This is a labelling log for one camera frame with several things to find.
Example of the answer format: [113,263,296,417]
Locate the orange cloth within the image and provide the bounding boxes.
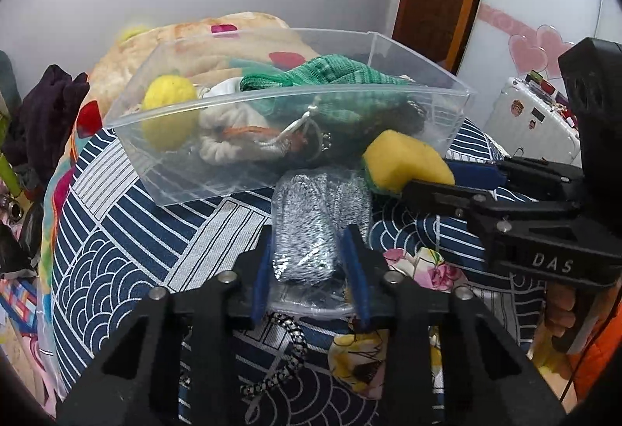
[564,319,622,410]

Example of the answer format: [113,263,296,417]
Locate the yellow fuzzy ball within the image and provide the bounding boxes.
[140,74,200,151]

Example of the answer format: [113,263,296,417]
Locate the beige quilt with coloured spots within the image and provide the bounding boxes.
[41,11,322,291]

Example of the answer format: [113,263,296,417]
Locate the bagged silver mesh scrubbers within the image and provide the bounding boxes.
[269,168,376,316]

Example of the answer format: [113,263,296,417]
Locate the black and white braided cord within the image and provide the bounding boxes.
[240,312,310,400]

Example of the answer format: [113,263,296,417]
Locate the metal key ring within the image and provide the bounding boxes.
[305,119,335,161]

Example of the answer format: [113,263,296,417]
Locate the clear plastic storage box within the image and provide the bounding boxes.
[103,28,475,207]

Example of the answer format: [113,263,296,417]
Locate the green mesh cloth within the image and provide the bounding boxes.
[228,55,419,136]

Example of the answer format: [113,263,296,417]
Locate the yellow floral cloth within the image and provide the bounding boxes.
[327,328,446,403]

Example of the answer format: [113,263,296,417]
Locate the dark brown scrunchie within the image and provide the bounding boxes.
[358,98,429,146]

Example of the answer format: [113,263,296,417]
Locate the person's right hand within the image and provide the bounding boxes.
[544,283,580,335]

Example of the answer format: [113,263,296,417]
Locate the white suitcase with stickers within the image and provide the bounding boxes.
[478,75,582,167]

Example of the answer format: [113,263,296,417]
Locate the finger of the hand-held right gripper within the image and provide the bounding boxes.
[402,180,582,238]
[444,157,585,202]

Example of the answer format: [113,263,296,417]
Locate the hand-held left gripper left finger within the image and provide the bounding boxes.
[57,230,274,426]

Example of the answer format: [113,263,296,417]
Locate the pink heart wall decal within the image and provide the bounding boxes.
[507,24,577,78]

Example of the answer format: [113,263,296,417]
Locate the yellow sponge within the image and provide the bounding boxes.
[362,130,456,196]

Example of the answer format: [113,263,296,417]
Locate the white knitted pouch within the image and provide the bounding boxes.
[197,81,293,167]

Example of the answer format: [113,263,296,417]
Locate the navy patterned blanket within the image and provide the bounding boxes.
[51,115,551,426]

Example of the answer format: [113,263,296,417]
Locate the dark purple clothing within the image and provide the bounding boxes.
[9,65,91,170]

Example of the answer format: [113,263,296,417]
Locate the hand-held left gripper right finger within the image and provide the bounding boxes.
[341,225,570,426]

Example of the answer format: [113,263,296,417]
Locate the pink floral cloth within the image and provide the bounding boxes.
[381,246,470,293]

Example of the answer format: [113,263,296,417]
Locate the green pole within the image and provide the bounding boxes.
[0,112,26,204]

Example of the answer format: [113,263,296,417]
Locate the colourful printed sheet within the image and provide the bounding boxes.
[0,278,60,410]

